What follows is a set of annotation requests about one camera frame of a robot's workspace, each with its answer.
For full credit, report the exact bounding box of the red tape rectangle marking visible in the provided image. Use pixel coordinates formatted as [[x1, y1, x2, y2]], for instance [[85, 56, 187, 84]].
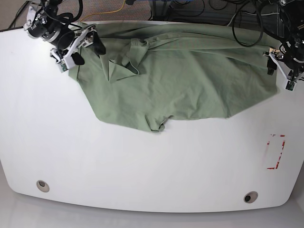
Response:
[[265, 134, 286, 170]]

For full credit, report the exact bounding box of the white cable on floor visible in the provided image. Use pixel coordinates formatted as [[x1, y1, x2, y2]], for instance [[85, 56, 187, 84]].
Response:
[[225, 11, 280, 29]]

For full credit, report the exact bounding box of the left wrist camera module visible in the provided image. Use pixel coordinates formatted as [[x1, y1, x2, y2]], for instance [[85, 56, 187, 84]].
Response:
[[283, 79, 296, 91]]

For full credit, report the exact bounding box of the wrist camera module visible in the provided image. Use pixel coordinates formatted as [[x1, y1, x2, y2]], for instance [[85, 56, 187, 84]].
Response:
[[58, 59, 75, 72], [283, 79, 296, 91]]

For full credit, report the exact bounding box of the table cable grommet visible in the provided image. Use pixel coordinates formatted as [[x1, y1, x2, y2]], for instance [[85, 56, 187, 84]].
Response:
[[244, 191, 258, 204], [36, 180, 50, 193]]

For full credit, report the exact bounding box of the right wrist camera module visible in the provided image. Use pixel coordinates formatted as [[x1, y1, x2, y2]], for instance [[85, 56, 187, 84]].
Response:
[[58, 59, 75, 72]]

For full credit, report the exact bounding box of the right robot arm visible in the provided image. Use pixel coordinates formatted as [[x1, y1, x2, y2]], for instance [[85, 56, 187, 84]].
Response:
[[23, 0, 106, 71]]

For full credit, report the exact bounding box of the left table cable grommet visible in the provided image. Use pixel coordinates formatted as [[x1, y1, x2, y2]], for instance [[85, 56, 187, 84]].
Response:
[[36, 180, 50, 193]]

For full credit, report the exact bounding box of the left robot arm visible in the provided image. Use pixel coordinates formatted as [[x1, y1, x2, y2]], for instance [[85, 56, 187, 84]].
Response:
[[229, 0, 304, 91]]

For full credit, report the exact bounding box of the yellow cable on floor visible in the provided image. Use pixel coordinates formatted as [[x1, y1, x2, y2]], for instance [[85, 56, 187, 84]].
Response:
[[80, 0, 126, 22]]

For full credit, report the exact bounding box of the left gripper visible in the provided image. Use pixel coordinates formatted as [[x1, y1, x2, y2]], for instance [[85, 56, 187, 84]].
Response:
[[263, 48, 304, 82]]

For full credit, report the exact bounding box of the green polo t-shirt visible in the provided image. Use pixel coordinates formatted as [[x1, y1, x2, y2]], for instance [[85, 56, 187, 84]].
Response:
[[69, 22, 278, 132]]

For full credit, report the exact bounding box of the right table cable grommet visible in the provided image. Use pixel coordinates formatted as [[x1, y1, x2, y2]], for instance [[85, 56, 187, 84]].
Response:
[[244, 191, 258, 204]]

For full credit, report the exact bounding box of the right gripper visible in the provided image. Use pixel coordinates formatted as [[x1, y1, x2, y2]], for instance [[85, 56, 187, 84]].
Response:
[[50, 24, 106, 66]]

